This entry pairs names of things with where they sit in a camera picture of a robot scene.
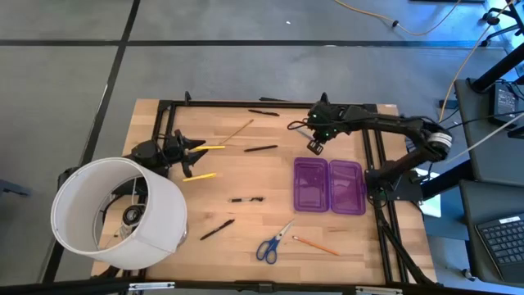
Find black table frame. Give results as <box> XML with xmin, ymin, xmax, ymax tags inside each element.
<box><xmin>151</xmin><ymin>90</ymin><xmax>437</xmax><ymax>286</ymax></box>

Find silver metal bracket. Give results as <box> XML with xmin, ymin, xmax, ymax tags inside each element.
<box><xmin>128</xmin><ymin>281</ymin><xmax>176</xmax><ymax>293</ymax></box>
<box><xmin>355</xmin><ymin>285</ymin><xmax>404</xmax><ymax>295</ymax></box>

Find white cable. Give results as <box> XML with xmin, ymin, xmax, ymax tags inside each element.
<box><xmin>445</xmin><ymin>112</ymin><xmax>524</xmax><ymax>163</ymax></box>

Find black office chair base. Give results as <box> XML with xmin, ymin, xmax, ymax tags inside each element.
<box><xmin>481</xmin><ymin>0</ymin><xmax>524</xmax><ymax>48</ymax></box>

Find black power adapter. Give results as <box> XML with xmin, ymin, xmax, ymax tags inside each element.
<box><xmin>488</xmin><ymin>81</ymin><xmax>520</xmax><ymax>126</ymax></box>

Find purple plastic supply box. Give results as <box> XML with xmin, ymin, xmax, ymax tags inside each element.
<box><xmin>293</xmin><ymin>157</ymin><xmax>367</xmax><ymax>216</ymax></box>

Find tan floor cable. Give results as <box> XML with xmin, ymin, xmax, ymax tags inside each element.
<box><xmin>438</xmin><ymin>0</ymin><xmax>517</xmax><ymax>124</ymax></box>

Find tan wooden pencil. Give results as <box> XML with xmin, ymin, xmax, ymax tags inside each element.
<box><xmin>219</xmin><ymin>119</ymin><xmax>255</xmax><ymax>146</ymax></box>

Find black laptop keyboard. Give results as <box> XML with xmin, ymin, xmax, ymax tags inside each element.
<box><xmin>474</xmin><ymin>212</ymin><xmax>524</xmax><ymax>284</ymax></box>

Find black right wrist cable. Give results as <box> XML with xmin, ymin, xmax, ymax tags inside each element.
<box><xmin>287</xmin><ymin>118</ymin><xmax>313</xmax><ymax>132</ymax></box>

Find grey side table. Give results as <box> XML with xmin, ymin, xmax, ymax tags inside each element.
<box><xmin>454</xmin><ymin>77</ymin><xmax>524</xmax><ymax>188</ymax></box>
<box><xmin>458</xmin><ymin>179</ymin><xmax>524</xmax><ymax>288</ymax></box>

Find black stand beam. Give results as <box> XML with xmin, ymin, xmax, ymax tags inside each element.
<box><xmin>469</xmin><ymin>52</ymin><xmax>524</xmax><ymax>93</ymax></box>

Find white lamp shade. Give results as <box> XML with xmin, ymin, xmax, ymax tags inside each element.
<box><xmin>50</xmin><ymin>157</ymin><xmax>189</xmax><ymax>272</ymax></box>

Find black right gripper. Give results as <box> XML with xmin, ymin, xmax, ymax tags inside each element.
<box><xmin>306</xmin><ymin>101</ymin><xmax>353</xmax><ymax>156</ymax></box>

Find orange pencil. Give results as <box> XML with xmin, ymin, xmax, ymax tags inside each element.
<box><xmin>291</xmin><ymin>235</ymin><xmax>341</xmax><ymax>257</ymax></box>

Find blue handled scissors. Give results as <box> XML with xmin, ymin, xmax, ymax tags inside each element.
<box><xmin>255</xmin><ymin>220</ymin><xmax>296</xmax><ymax>266</ymax></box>

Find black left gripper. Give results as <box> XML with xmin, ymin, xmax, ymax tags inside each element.
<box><xmin>163</xmin><ymin>129</ymin><xmax>209</xmax><ymax>178</ymax></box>

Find yellow floor cable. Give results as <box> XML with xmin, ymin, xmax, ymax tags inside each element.
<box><xmin>333</xmin><ymin>0</ymin><xmax>463</xmax><ymax>38</ymax></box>

